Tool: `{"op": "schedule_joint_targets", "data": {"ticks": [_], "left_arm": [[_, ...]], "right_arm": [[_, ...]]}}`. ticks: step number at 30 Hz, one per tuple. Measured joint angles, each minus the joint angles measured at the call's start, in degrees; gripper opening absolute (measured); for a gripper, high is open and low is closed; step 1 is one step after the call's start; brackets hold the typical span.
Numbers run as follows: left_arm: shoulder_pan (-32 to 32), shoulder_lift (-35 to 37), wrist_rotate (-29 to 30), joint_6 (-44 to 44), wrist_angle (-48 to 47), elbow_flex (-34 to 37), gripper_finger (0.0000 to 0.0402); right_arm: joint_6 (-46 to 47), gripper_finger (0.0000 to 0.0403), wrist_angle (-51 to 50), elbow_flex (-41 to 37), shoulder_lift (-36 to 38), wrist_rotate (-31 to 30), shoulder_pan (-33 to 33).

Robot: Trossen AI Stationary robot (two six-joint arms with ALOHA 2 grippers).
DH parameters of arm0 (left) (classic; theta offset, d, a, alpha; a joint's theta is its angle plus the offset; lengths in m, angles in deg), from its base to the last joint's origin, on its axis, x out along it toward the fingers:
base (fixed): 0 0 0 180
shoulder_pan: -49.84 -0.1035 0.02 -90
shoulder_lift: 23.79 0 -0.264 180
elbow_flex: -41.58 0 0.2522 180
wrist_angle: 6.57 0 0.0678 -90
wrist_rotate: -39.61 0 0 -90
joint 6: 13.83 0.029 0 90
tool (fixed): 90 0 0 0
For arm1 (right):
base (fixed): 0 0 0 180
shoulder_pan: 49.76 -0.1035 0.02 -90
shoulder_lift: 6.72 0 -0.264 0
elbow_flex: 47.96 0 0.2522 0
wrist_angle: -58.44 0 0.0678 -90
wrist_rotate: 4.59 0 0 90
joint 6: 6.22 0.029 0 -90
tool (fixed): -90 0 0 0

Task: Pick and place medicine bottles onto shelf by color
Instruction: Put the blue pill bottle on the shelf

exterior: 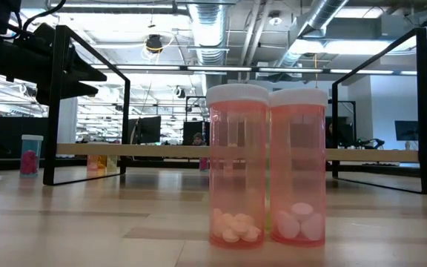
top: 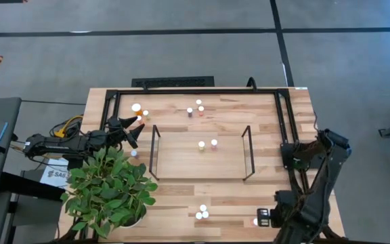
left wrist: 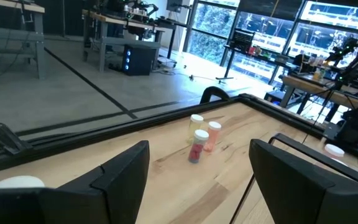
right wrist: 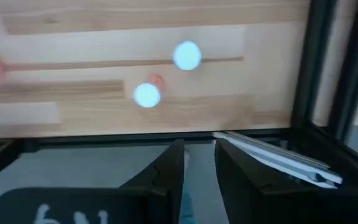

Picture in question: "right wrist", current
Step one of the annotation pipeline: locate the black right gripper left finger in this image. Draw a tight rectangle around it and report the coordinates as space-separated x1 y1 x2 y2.
119 139 185 224

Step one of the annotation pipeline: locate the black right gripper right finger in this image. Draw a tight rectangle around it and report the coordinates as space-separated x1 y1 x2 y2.
215 139 304 224

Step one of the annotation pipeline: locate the white grey flat strip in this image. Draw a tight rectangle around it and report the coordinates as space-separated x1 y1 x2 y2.
212 131 344 190

